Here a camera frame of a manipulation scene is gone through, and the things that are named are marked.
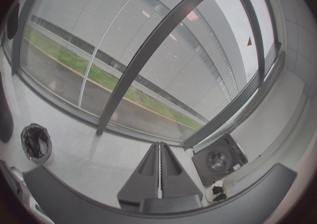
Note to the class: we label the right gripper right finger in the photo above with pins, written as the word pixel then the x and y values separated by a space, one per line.
pixel 180 187

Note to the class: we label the window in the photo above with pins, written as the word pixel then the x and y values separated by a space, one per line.
pixel 127 79

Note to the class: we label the black plastic bag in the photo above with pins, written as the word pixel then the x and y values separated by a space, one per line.
pixel 23 140

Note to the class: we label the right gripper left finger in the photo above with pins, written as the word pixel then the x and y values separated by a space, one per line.
pixel 138 188

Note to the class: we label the white perforated laundry basket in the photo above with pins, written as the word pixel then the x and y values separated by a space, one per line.
pixel 209 194

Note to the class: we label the white trash bin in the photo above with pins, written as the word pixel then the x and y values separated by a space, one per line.
pixel 47 158

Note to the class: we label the dark grey washing machine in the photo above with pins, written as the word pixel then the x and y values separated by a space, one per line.
pixel 215 161

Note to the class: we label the black plastic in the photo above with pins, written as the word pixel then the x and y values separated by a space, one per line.
pixel 37 145

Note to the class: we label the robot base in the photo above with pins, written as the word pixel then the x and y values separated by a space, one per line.
pixel 18 181

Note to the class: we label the black garment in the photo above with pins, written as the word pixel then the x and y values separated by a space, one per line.
pixel 219 192

